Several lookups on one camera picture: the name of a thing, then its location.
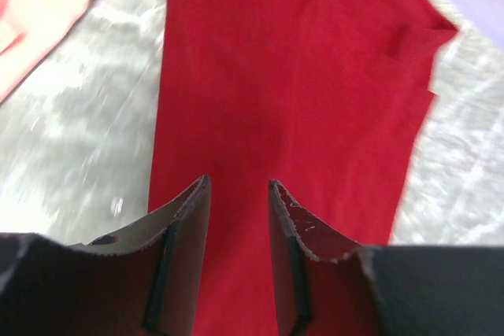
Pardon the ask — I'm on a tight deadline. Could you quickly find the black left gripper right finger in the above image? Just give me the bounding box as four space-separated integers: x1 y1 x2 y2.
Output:
269 180 503 335

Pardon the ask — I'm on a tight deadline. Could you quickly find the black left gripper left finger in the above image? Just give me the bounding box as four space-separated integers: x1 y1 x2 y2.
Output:
1 176 211 335

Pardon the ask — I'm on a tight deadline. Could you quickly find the red t shirt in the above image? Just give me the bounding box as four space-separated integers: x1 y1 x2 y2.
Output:
149 0 457 335

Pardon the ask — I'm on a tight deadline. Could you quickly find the folded pink t shirt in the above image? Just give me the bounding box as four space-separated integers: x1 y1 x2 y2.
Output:
1 0 91 100

